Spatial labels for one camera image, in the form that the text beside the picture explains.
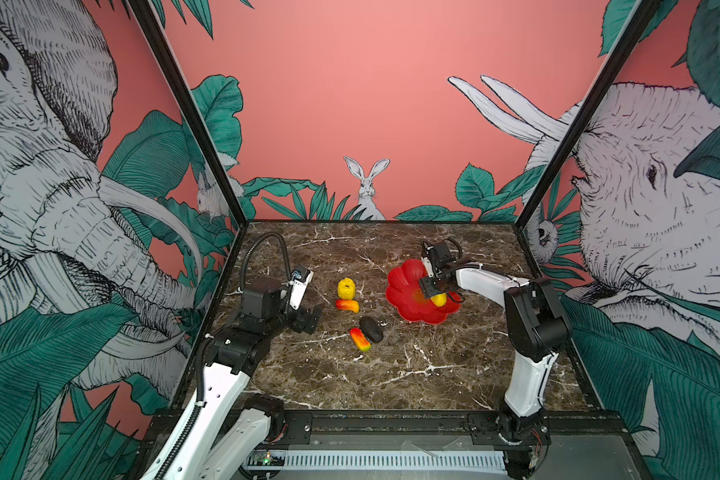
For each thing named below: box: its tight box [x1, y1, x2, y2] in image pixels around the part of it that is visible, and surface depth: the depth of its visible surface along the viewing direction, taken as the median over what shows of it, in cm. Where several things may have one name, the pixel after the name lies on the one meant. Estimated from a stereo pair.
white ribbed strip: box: [284, 451, 508, 471], surface depth 71 cm
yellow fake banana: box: [430, 292, 447, 307], surface depth 97 cm
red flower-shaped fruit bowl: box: [386, 259, 462, 324], surface depth 101 cm
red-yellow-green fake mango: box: [349, 327, 371, 353], surface depth 89 cm
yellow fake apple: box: [337, 277, 356, 300], surface depth 97 cm
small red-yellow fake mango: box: [335, 299, 360, 313], surface depth 97 cm
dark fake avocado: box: [359, 316, 384, 343], surface depth 90 cm
